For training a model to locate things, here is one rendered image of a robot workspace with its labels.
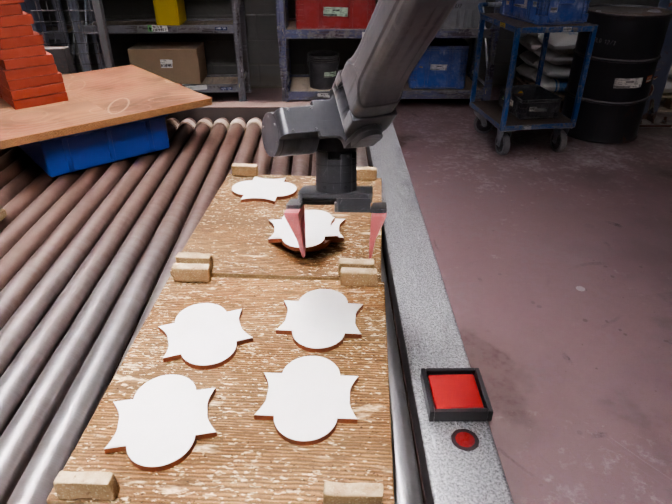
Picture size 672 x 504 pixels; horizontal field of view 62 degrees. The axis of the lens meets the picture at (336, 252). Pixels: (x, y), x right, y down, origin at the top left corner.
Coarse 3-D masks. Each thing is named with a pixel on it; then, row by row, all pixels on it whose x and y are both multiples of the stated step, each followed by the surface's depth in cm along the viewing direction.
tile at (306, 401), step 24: (312, 360) 72; (288, 384) 68; (312, 384) 68; (336, 384) 68; (264, 408) 65; (288, 408) 65; (312, 408) 65; (336, 408) 65; (288, 432) 62; (312, 432) 62
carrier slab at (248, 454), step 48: (192, 288) 88; (240, 288) 88; (288, 288) 88; (336, 288) 88; (384, 288) 88; (144, 336) 78; (288, 336) 78; (384, 336) 78; (240, 384) 70; (384, 384) 70; (96, 432) 63; (240, 432) 63; (336, 432) 63; (384, 432) 63; (144, 480) 58; (192, 480) 58; (240, 480) 58; (288, 480) 58; (336, 480) 58; (384, 480) 58
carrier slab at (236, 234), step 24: (216, 216) 109; (240, 216) 109; (264, 216) 109; (336, 216) 109; (360, 216) 109; (192, 240) 101; (216, 240) 101; (240, 240) 101; (264, 240) 101; (360, 240) 101; (216, 264) 94; (240, 264) 94; (264, 264) 94; (288, 264) 94; (312, 264) 94; (336, 264) 94
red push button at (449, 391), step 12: (432, 384) 71; (444, 384) 71; (456, 384) 71; (468, 384) 71; (432, 396) 69; (444, 396) 69; (456, 396) 69; (468, 396) 69; (480, 396) 69; (444, 408) 67
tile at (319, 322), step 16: (288, 304) 83; (304, 304) 83; (320, 304) 83; (336, 304) 83; (352, 304) 83; (288, 320) 79; (304, 320) 79; (320, 320) 79; (336, 320) 79; (352, 320) 79; (304, 336) 76; (320, 336) 76; (336, 336) 76; (352, 336) 77; (320, 352) 75
